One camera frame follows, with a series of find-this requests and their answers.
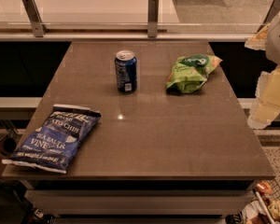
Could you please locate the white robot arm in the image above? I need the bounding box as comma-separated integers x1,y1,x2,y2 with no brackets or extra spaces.
245,12,280,129

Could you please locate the left metal railing bracket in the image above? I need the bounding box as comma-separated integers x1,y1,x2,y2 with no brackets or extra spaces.
21,0,46,37

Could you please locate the middle metal railing bracket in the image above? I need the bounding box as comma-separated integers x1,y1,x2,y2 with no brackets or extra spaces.
147,0,159,38

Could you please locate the green chip bag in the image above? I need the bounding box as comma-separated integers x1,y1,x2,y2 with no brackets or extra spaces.
166,54,222,94

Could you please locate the blue chip bag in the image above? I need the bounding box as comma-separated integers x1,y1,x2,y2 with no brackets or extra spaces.
2,104,101,174

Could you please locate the metal railing bracket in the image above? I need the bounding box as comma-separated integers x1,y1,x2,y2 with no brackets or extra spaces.
21,0,46,37
147,0,159,38
258,0,280,31

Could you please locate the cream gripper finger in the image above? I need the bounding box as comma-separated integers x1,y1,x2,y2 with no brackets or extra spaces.
247,64,280,130
245,24,269,50

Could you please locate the right metal railing bracket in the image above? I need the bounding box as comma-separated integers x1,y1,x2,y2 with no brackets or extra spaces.
258,0,280,31

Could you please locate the wire basket with snacks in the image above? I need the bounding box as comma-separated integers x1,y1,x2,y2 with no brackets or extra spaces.
239,180,280,224

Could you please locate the blue soda can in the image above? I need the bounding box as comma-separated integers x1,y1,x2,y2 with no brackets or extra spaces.
115,49,137,93

